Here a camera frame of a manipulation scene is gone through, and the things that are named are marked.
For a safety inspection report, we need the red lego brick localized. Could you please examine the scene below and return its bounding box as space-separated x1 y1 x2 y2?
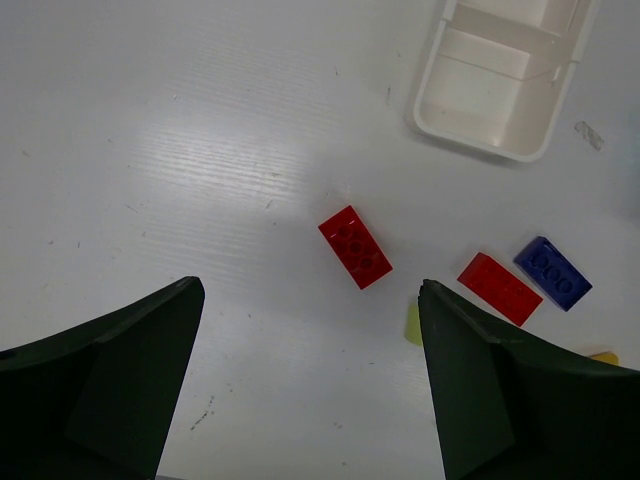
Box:
457 252 543 327
318 206 393 290

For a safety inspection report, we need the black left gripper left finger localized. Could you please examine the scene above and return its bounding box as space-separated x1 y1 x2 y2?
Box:
1 276 205 479

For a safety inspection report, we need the white left divided container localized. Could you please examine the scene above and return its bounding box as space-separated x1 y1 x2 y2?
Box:
406 0 600 163

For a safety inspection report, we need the yellow curved lego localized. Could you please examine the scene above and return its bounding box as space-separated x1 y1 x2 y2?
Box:
589 351 619 366

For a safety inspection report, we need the dark blue lego brick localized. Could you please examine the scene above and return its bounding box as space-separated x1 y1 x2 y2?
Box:
514 236 593 312

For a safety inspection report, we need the light green curved lego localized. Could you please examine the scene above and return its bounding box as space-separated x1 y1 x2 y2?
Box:
404 303 423 347

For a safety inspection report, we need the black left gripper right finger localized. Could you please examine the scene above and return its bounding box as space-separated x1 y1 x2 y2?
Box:
418 280 639 479

